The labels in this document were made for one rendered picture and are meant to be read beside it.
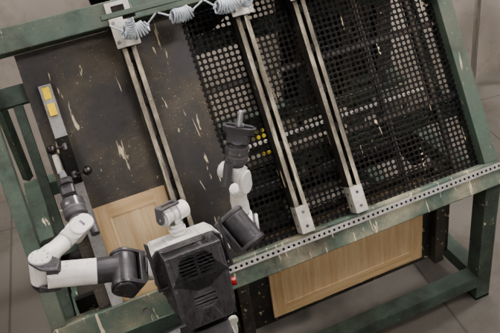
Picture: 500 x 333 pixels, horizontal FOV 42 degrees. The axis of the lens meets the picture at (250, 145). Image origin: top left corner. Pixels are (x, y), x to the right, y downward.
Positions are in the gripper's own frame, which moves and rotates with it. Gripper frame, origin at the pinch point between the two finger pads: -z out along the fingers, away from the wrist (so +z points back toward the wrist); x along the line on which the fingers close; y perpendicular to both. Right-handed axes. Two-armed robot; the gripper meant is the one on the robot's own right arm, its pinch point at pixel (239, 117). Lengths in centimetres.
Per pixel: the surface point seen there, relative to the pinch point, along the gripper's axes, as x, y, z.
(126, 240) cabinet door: 43, 1, 62
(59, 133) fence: 74, 5, 20
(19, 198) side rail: 83, -12, 43
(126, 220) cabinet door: 44, 4, 55
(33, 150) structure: 86, 5, 30
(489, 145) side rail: -110, 87, 27
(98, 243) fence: 53, -6, 62
